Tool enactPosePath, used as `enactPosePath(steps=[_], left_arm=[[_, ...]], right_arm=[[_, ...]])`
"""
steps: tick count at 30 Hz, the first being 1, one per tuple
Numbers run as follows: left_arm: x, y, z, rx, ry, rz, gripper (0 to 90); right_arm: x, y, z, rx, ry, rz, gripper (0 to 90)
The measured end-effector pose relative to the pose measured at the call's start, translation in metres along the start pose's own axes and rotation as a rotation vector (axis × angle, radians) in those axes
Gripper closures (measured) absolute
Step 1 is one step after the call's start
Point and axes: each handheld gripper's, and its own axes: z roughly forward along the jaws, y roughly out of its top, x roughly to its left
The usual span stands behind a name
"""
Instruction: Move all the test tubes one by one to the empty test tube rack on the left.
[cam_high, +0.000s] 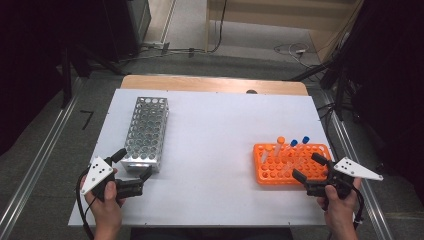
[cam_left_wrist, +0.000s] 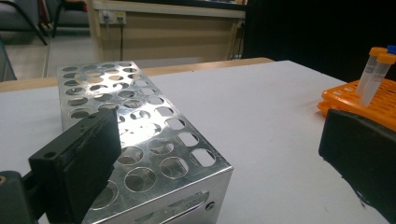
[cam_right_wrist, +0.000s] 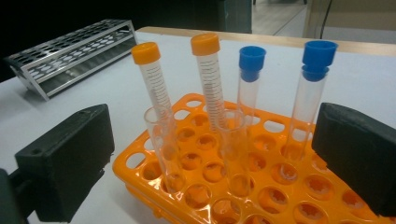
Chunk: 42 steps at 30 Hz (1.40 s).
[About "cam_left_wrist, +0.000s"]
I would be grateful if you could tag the orange-capped clear tube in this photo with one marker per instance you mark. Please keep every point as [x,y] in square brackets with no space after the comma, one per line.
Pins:
[369,70]
[378,77]

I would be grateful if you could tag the wall power outlet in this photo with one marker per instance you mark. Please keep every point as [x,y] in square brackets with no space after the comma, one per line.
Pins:
[112,17]

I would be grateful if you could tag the beige wooden counter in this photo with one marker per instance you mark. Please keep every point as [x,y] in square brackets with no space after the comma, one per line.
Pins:
[174,34]

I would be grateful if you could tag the blue-capped clear tube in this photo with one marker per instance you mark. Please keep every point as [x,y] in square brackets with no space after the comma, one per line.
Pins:
[392,49]

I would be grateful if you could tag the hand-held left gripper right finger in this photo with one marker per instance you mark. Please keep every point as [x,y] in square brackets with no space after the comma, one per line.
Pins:
[364,155]

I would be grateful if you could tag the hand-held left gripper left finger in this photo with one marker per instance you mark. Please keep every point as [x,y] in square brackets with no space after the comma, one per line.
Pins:
[77,161]

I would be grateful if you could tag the black curtain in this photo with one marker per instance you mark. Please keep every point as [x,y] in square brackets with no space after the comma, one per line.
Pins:
[311,31]

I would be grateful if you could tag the perforated metal tube rack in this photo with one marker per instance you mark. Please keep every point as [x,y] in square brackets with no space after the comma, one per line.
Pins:
[146,130]

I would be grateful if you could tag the wooden table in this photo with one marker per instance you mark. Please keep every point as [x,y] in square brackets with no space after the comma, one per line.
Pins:
[202,67]

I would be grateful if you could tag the orange plastic tube rack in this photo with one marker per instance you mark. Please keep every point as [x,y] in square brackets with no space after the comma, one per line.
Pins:
[342,96]

